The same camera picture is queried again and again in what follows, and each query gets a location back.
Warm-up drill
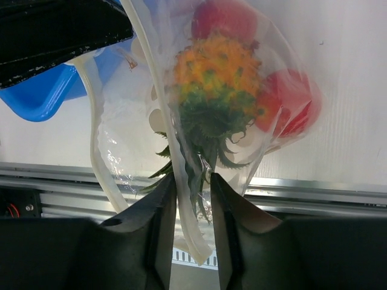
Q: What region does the red toy apple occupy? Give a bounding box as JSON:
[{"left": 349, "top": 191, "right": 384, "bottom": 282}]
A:
[{"left": 255, "top": 69, "right": 322, "bottom": 138}]

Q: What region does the aluminium table edge rail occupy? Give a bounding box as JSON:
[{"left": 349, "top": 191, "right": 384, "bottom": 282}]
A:
[{"left": 1, "top": 162, "right": 386, "bottom": 221}]

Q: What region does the dark red toy pomegranate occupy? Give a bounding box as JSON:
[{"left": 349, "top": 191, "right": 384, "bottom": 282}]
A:
[{"left": 191, "top": 1, "right": 258, "bottom": 43}]

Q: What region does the white slotted cable duct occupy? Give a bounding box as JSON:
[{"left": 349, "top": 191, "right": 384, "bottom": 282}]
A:
[{"left": 171, "top": 249, "right": 219, "bottom": 270}]

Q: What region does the orange toy pineapple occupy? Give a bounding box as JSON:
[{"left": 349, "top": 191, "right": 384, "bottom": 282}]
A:
[{"left": 166, "top": 32, "right": 262, "bottom": 218}]

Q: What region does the blue plastic tray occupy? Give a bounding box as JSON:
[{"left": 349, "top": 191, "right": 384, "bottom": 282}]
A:
[{"left": 0, "top": 48, "right": 122, "bottom": 123}]

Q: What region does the clear zip top bag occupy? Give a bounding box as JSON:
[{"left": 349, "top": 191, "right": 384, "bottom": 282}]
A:
[{"left": 70, "top": 1, "right": 324, "bottom": 265}]

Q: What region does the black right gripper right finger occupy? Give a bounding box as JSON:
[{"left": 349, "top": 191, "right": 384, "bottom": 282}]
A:
[{"left": 210, "top": 173, "right": 386, "bottom": 289}]

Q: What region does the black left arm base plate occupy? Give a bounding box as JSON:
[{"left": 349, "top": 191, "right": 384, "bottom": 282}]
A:
[{"left": 1, "top": 187, "right": 42, "bottom": 219}]

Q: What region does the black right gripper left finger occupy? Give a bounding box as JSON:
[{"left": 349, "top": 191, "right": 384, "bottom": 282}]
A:
[{"left": 1, "top": 174, "right": 176, "bottom": 289}]

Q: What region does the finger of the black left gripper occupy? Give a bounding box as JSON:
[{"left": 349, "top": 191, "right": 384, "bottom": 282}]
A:
[{"left": 1, "top": 1, "right": 134, "bottom": 89}]

